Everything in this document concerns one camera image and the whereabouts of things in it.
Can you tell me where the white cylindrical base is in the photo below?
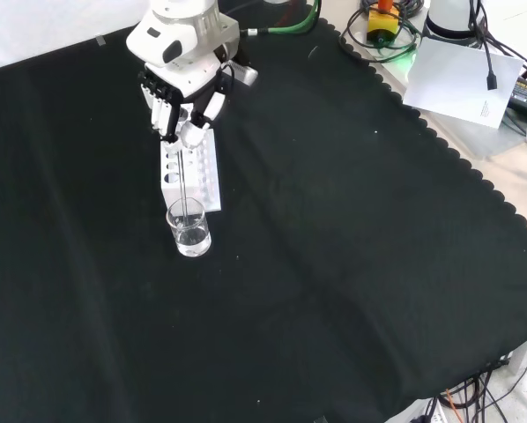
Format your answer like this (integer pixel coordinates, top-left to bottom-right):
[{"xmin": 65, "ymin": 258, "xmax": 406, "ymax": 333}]
[{"xmin": 423, "ymin": 0, "xmax": 483, "ymax": 41}]

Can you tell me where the clear glass beaker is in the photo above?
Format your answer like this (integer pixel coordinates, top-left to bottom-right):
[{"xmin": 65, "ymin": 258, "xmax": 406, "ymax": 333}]
[{"xmin": 165, "ymin": 197, "xmax": 213, "ymax": 258}]

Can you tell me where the black bench cloth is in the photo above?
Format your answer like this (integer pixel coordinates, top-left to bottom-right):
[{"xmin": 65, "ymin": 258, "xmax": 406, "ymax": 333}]
[{"xmin": 0, "ymin": 7, "xmax": 527, "ymax": 423}]

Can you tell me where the white paper sheet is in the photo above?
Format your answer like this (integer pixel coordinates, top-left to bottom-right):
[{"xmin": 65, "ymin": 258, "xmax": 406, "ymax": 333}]
[{"xmin": 402, "ymin": 36, "xmax": 524, "ymax": 130}]

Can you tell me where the white test tube rack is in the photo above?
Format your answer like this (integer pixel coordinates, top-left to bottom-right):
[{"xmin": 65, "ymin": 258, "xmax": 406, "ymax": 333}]
[{"xmin": 159, "ymin": 127, "xmax": 225, "ymax": 213}]

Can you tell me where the green cable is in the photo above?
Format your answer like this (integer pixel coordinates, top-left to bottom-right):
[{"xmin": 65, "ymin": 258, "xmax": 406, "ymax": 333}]
[{"xmin": 240, "ymin": 0, "xmax": 323, "ymax": 38}]

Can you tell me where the black cable with plug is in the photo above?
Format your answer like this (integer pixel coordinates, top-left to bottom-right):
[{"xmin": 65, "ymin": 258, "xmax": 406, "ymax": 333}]
[{"xmin": 467, "ymin": 0, "xmax": 501, "ymax": 92}]

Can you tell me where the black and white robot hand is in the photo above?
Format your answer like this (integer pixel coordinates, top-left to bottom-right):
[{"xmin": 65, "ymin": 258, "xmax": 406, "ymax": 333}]
[{"xmin": 137, "ymin": 56, "xmax": 229, "ymax": 149}]

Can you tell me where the orange cable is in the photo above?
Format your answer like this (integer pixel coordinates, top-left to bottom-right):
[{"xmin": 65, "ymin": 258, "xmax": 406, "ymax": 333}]
[{"xmin": 442, "ymin": 389, "xmax": 464, "ymax": 423}]

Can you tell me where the yellow stop button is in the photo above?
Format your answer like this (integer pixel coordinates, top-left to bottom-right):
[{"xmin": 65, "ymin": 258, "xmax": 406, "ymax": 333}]
[{"xmin": 366, "ymin": 0, "xmax": 401, "ymax": 46}]

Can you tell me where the clear glass rod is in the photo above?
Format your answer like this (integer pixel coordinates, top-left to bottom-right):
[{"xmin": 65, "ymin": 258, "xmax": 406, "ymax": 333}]
[{"xmin": 177, "ymin": 146, "xmax": 191, "ymax": 226}]

